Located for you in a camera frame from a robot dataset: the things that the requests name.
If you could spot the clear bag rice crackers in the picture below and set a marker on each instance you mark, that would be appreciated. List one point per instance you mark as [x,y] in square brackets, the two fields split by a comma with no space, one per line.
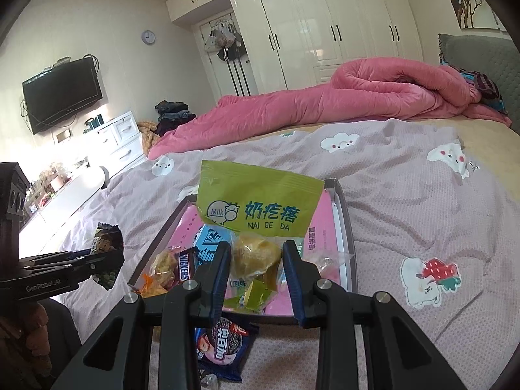
[163,268]

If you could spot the white wardrobe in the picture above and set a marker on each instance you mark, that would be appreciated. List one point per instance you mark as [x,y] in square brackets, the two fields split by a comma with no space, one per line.
[293,44]

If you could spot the dark chocolate cake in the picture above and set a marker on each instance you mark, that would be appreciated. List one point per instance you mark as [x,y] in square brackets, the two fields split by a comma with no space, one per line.
[208,381]

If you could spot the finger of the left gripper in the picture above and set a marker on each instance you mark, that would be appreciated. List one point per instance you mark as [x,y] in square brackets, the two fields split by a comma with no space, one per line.
[81,269]
[83,255]

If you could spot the blue Oreo packet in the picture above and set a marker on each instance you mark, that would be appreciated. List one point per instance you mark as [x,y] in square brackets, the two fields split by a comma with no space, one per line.
[224,348]

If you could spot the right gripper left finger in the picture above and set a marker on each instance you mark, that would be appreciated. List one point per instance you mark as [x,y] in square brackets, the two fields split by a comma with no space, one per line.
[117,354]

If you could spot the colourful folded clothes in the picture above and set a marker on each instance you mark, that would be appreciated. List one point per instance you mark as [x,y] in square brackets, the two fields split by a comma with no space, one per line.
[489,91]

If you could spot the tan fuzzy garment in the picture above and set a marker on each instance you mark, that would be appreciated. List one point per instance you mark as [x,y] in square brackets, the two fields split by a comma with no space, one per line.
[149,135]

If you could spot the dark cardboard box tray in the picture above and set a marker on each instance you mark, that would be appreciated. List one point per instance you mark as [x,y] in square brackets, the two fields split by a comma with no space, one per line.
[157,246]

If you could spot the pink fleece blanket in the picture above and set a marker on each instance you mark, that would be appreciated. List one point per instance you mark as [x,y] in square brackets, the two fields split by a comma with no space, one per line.
[374,88]

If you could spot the wall mounted television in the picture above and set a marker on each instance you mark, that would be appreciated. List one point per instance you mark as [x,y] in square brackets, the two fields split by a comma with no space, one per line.
[55,95]

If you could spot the floral wall painting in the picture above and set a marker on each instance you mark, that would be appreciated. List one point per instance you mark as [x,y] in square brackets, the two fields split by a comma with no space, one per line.
[476,14]

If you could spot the grey padded headboard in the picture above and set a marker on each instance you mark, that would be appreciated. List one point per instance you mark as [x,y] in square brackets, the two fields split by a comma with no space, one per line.
[498,58]

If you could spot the bags hanging on door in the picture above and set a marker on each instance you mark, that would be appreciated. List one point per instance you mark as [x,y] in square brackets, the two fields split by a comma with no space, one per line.
[226,43]

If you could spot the orange biscuit pack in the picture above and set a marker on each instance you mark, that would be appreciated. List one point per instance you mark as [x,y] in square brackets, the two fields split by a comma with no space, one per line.
[151,287]

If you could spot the lilac patterned bed sheet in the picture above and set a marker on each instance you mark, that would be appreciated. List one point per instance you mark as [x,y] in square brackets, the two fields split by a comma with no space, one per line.
[431,225]

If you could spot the green milk candy bag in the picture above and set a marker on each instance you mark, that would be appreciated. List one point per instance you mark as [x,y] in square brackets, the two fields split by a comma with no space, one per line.
[262,208]

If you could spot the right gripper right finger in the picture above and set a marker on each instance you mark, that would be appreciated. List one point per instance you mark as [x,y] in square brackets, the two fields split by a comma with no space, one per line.
[398,354]

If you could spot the green peas black packet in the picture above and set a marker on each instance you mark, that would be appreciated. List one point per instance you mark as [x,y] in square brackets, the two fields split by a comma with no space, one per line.
[107,245]

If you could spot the pile of dark clothes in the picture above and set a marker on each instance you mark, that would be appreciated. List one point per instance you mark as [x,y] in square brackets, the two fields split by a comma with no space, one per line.
[171,116]

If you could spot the round wall clock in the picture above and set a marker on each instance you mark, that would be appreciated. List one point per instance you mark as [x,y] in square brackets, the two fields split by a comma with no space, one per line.
[148,37]

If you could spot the white drawer cabinet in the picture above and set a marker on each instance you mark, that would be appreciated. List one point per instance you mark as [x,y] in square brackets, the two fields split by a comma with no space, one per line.
[110,149]

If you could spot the Snickers bar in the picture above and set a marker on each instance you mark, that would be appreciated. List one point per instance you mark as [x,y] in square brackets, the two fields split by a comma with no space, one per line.
[186,264]

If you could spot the pink blue children's book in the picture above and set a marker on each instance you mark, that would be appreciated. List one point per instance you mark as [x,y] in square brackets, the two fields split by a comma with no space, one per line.
[329,231]

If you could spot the clear pink candy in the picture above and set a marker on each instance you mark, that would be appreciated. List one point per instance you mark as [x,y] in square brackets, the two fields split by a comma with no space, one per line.
[330,263]

